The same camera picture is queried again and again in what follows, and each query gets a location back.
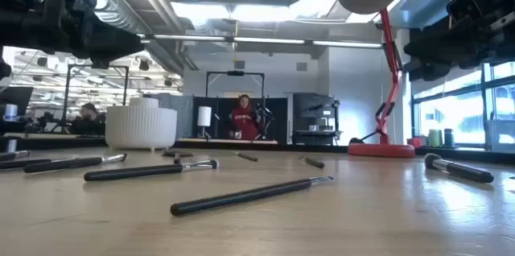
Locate black monitor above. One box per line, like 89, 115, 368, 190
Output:
0, 85, 35, 119

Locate person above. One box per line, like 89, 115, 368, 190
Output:
228, 93, 262, 142
68, 101, 107, 137

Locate wooden background table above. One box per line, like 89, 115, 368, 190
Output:
2, 131, 106, 140
178, 138, 279, 146

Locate white ribbed brush holder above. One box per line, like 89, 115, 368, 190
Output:
105, 97, 179, 154

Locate long overhead light bar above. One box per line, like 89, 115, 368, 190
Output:
135, 33, 384, 49

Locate black angled-tip makeup brush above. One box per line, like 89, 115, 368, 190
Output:
83, 159, 220, 183

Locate white cylinder lamp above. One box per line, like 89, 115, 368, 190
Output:
196, 105, 213, 140

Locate dark teal bottle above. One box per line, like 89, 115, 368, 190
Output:
443, 127, 456, 149

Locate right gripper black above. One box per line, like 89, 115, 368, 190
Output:
404, 0, 509, 82

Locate black makeup brush silver ferrule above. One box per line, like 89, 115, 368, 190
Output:
23, 152, 129, 175
0, 150, 31, 163
0, 158, 53, 170

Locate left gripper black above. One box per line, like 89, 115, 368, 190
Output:
39, 0, 145, 70

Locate long black flat-tip makeup brush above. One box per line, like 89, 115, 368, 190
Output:
170, 175, 336, 217

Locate grey partition panel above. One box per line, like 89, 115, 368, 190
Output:
157, 93, 195, 141

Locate black round-tip makeup brush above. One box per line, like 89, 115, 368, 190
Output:
236, 151, 259, 163

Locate green cylinder container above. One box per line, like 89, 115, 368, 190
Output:
427, 128, 443, 148

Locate black partition panel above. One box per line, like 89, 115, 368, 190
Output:
192, 96, 289, 144

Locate red desk lamp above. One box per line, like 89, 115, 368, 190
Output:
336, 0, 417, 159

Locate white cup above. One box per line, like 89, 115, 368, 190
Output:
3, 103, 19, 122

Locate thick black fluffy makeup brush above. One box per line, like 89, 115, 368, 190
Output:
423, 152, 495, 184

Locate black metal frame rig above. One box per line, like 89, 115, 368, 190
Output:
60, 63, 130, 134
205, 70, 266, 141

